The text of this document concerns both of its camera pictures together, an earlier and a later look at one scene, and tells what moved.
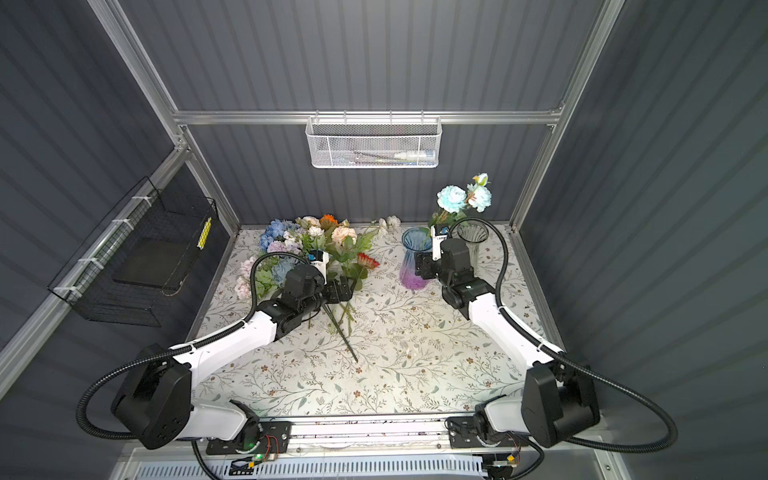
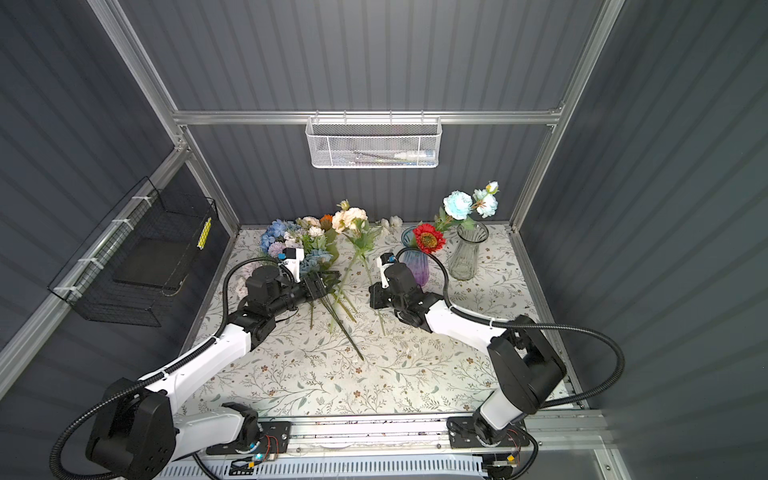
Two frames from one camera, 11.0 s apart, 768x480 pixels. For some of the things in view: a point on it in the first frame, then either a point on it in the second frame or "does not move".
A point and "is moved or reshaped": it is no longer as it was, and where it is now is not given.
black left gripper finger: (338, 290) → (318, 284)
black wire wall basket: (141, 254) does not move
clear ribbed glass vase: (473, 233) does not move
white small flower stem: (391, 221) does not move
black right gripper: (424, 265) → (377, 291)
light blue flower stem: (453, 201) is moved or reshaped
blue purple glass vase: (415, 240) does not move
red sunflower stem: (368, 262) → (428, 239)
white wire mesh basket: (373, 142) does not move
